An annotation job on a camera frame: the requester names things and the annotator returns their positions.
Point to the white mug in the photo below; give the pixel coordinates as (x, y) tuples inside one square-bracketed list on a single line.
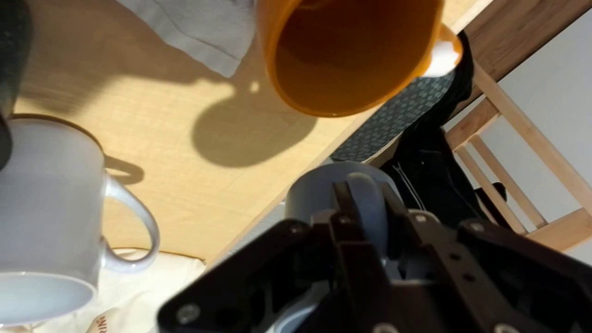
[(48, 209)]

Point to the wooden chair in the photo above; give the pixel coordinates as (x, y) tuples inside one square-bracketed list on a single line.
[(529, 141)]

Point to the black cloth on chair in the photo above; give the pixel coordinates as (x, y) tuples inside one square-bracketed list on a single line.
[(431, 159)]

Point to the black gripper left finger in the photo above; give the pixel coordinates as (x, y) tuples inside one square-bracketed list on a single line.
[(344, 270)]

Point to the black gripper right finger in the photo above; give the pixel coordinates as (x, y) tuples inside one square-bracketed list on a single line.
[(492, 278)]

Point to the patterned chair seat cushion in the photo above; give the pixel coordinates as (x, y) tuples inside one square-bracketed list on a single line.
[(394, 117)]

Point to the orange cup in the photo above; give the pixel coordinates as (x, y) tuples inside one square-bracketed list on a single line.
[(344, 56)]

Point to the white crumpled cloth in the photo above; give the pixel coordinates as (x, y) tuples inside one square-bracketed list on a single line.
[(196, 28)]

